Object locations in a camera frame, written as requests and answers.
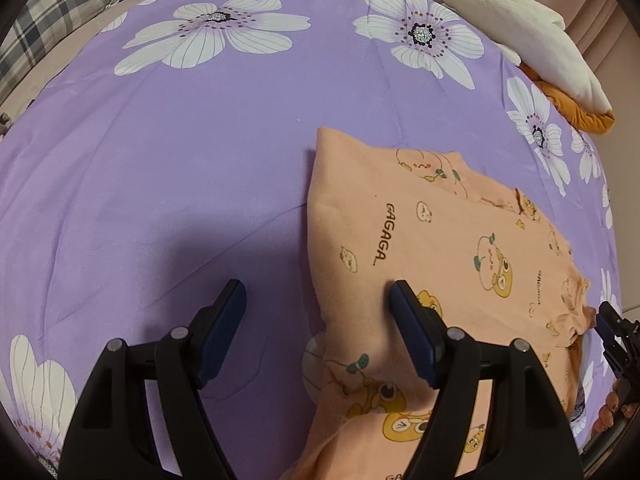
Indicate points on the purple floral blanket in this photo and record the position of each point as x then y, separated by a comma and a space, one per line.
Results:
175, 160

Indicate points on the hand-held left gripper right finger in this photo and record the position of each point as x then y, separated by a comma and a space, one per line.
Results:
415, 335

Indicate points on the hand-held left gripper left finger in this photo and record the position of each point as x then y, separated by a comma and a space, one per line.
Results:
222, 330

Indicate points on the pink curtain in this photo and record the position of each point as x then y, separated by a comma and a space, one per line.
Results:
595, 15

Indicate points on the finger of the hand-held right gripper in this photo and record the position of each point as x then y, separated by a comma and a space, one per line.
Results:
607, 327

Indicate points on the plaid quilt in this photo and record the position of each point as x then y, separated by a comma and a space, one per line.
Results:
45, 15

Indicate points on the person's right hand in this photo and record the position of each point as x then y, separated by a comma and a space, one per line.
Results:
609, 410

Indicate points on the white goose plush toy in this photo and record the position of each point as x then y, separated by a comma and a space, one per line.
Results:
530, 25

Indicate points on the orange printed baby shirt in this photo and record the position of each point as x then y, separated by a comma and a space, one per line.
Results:
425, 230

